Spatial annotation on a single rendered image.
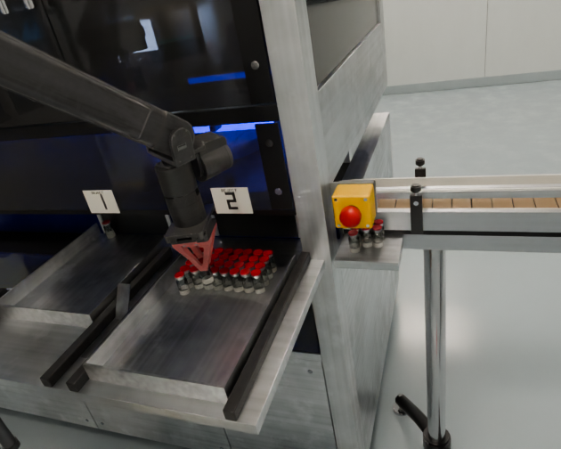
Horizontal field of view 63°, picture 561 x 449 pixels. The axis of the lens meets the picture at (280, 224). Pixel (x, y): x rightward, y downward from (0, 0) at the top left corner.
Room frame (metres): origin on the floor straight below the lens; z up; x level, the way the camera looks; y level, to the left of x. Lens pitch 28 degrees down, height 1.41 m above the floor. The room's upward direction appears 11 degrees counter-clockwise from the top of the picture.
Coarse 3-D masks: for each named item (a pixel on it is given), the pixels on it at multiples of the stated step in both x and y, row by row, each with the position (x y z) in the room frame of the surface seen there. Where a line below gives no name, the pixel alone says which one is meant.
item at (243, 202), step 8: (216, 192) 0.87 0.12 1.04; (240, 192) 0.85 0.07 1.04; (216, 200) 0.87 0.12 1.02; (224, 200) 0.87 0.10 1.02; (240, 200) 0.85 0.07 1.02; (248, 200) 0.84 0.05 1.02; (216, 208) 0.88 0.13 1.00; (224, 208) 0.87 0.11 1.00; (240, 208) 0.85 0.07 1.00; (248, 208) 0.85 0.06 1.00
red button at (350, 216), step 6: (342, 210) 0.74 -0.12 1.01; (348, 210) 0.73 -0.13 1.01; (354, 210) 0.73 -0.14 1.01; (342, 216) 0.73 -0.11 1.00; (348, 216) 0.73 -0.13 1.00; (354, 216) 0.72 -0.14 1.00; (360, 216) 0.73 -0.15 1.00; (342, 222) 0.73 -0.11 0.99; (348, 222) 0.73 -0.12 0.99; (354, 222) 0.72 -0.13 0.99
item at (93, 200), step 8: (88, 192) 1.01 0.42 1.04; (96, 192) 1.00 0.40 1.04; (104, 192) 0.99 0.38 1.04; (88, 200) 1.01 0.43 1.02; (96, 200) 1.00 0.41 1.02; (104, 200) 0.99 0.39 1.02; (112, 200) 0.98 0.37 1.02; (96, 208) 1.01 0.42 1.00; (104, 208) 1.00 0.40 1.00; (112, 208) 0.99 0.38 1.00
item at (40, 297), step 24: (96, 240) 1.09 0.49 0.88; (120, 240) 1.06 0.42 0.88; (144, 240) 1.03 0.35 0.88; (48, 264) 0.95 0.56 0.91; (72, 264) 0.98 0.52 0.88; (96, 264) 0.96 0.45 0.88; (120, 264) 0.93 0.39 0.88; (144, 264) 0.88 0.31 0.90; (24, 288) 0.88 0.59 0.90; (48, 288) 0.89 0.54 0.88; (72, 288) 0.87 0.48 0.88; (96, 288) 0.85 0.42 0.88; (0, 312) 0.81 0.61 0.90; (24, 312) 0.78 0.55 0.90; (48, 312) 0.75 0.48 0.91; (72, 312) 0.73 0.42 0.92; (96, 312) 0.72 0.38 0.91
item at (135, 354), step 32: (160, 288) 0.78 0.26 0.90; (192, 288) 0.78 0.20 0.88; (128, 320) 0.68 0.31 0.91; (160, 320) 0.69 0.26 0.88; (192, 320) 0.67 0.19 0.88; (224, 320) 0.66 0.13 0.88; (256, 320) 0.64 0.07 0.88; (96, 352) 0.60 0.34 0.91; (128, 352) 0.62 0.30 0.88; (160, 352) 0.60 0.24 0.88; (192, 352) 0.59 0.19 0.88; (224, 352) 0.57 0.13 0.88; (128, 384) 0.54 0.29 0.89; (160, 384) 0.51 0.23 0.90; (192, 384) 0.49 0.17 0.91; (224, 384) 0.47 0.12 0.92
